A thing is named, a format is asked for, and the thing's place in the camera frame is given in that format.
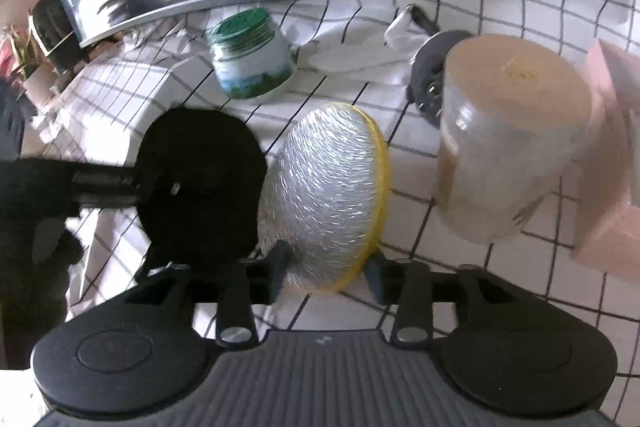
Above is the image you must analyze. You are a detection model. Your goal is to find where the black round soft disc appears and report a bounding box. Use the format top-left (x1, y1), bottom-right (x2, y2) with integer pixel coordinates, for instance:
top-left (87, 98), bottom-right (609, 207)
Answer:
top-left (135, 107), bottom-right (269, 266)

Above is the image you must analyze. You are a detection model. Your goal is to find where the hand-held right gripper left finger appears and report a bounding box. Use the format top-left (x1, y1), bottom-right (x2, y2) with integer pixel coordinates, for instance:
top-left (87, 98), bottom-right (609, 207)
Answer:
top-left (125, 239), bottom-right (293, 349)

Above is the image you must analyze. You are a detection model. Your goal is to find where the black cylindrical speaker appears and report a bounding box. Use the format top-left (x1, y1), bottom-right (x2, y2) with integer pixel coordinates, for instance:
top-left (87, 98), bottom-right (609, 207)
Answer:
top-left (29, 0), bottom-right (84, 74)

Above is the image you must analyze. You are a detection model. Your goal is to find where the black round device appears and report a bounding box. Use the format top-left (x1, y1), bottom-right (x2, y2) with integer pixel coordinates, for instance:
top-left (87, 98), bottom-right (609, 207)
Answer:
top-left (407, 30), bottom-right (474, 126)

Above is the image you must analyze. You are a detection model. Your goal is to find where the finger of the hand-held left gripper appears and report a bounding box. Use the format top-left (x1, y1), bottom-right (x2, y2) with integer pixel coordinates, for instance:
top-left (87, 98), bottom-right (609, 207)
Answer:
top-left (70, 169), bottom-right (182, 208)

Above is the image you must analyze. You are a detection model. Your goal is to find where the green lid glass jar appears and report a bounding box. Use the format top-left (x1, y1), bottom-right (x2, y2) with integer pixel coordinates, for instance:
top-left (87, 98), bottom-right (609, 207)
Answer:
top-left (206, 8), bottom-right (296, 100)

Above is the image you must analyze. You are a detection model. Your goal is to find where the silver round disc yellow rim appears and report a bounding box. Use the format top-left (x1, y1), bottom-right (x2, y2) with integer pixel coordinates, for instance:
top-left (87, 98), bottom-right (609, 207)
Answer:
top-left (257, 103), bottom-right (392, 294)

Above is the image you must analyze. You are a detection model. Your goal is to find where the clear plastic jar flower label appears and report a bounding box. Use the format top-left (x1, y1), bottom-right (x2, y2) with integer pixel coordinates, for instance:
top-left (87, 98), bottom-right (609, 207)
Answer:
top-left (436, 34), bottom-right (594, 244)

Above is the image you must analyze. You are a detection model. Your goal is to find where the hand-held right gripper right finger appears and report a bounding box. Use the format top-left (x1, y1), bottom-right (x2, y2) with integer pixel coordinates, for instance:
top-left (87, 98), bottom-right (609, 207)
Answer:
top-left (362, 253), bottom-right (506, 349)

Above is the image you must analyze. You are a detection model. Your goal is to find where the pink cardboard box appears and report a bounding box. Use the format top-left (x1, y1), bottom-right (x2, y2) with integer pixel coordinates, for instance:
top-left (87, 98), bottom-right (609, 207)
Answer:
top-left (570, 39), bottom-right (640, 281)

